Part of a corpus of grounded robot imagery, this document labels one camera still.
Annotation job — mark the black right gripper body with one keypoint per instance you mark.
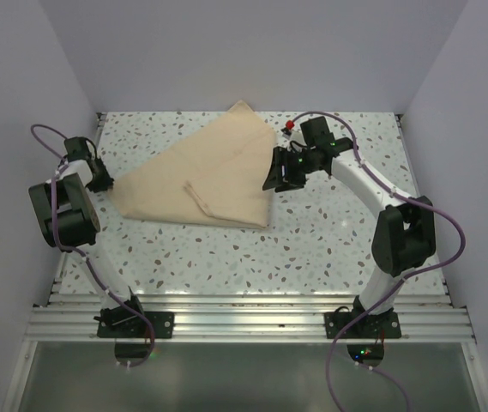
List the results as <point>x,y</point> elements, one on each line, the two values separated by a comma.
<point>299,165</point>

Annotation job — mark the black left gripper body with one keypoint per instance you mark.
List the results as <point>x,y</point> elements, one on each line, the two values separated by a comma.
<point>103,180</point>

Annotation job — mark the beige cloth mat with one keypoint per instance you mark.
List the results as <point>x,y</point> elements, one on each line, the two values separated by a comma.
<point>213,177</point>

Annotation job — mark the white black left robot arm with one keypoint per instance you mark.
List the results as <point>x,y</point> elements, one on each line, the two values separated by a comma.
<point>69,222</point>

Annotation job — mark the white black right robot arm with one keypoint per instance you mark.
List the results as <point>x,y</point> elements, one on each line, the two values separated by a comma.
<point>404,236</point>

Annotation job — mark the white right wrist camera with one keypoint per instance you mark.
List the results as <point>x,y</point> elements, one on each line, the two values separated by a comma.
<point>292,136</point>

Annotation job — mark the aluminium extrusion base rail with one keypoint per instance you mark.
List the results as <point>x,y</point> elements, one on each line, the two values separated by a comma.
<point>235,285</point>

